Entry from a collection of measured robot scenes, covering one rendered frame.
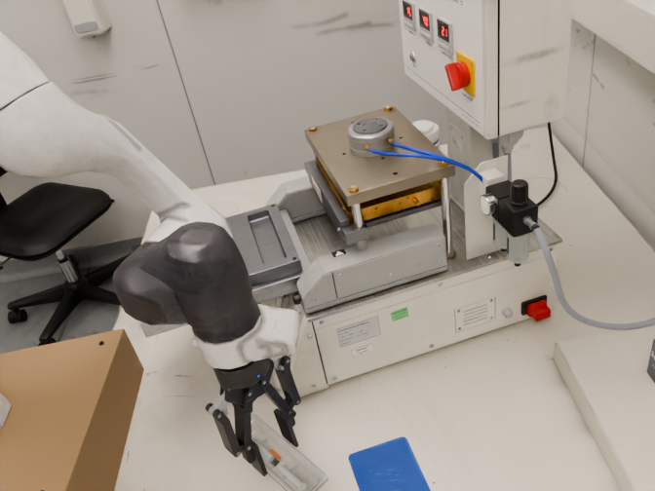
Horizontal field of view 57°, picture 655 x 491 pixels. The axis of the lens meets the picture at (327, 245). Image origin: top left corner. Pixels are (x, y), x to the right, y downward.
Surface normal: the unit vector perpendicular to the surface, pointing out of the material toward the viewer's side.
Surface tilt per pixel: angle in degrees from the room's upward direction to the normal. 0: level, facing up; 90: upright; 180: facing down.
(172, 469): 0
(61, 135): 69
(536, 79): 90
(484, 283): 90
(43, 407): 5
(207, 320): 100
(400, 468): 0
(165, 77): 90
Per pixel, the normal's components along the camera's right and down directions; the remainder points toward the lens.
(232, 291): 0.61, 0.31
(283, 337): 0.14, -0.76
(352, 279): 0.27, 0.53
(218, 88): 0.07, 0.58
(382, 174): -0.16, -0.80
